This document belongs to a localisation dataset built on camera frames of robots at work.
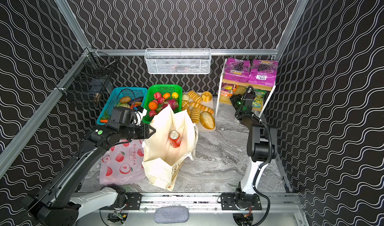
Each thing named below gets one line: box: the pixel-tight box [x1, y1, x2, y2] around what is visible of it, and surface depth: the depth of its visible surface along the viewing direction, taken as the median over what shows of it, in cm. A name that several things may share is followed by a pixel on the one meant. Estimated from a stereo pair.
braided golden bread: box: [182, 100, 191, 112], surface depth 114 cm
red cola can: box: [169, 130, 181, 148], surface depth 89 cm
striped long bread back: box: [187, 90, 204, 104], surface depth 118 cm
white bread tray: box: [182, 91, 216, 132], surface depth 115 cm
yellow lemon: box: [172, 92, 179, 99], surface depth 119 cm
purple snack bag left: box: [222, 57, 251, 83], surface depth 83 cm
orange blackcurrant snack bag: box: [220, 82, 239, 98], surface depth 100 cm
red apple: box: [154, 92, 162, 100], surface depth 118 cm
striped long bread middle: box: [189, 101, 215, 115], surface depth 112 cm
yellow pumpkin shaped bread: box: [202, 91, 213, 102], surface depth 119 cm
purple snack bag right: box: [248, 59, 279, 87], surface depth 79 cm
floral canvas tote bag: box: [142, 104, 199, 191], surface depth 78 cm
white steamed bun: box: [182, 94, 190, 101], surface depth 119 cm
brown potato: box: [120, 96, 131, 103], surface depth 116 cm
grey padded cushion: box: [154, 206, 189, 224], surface depth 70 cm
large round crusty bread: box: [200, 111, 216, 130], surface depth 102 cm
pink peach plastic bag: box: [99, 139, 146, 185], surface depth 85 cm
